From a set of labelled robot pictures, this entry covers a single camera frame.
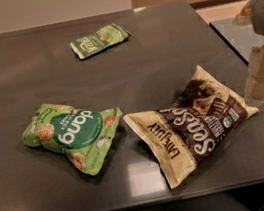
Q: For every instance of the green Dang rice chip bag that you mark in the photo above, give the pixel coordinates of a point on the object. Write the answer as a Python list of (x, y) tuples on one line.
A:
[(84, 136)]

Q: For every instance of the green jalapeno chip bag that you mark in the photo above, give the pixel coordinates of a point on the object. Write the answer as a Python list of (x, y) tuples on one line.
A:
[(97, 42)]

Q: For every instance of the brown Late July chip bag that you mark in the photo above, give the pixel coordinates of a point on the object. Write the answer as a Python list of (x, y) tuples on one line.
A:
[(186, 133)]

